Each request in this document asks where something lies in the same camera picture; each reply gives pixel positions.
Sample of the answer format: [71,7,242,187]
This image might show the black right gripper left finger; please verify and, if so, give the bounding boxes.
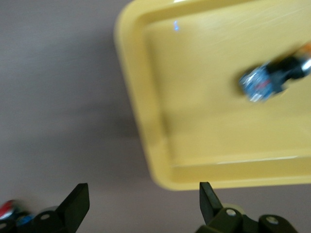
[33,183,90,233]

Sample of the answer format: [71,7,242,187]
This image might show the red push button switch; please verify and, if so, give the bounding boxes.
[0,199,34,228]

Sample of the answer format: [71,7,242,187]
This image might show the yellow push button switch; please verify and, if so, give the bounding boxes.
[238,43,311,102]

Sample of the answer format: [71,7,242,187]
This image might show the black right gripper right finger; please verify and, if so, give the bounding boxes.
[196,182,258,233]

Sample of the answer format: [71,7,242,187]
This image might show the yellow plastic tray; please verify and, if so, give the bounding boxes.
[113,0,311,192]

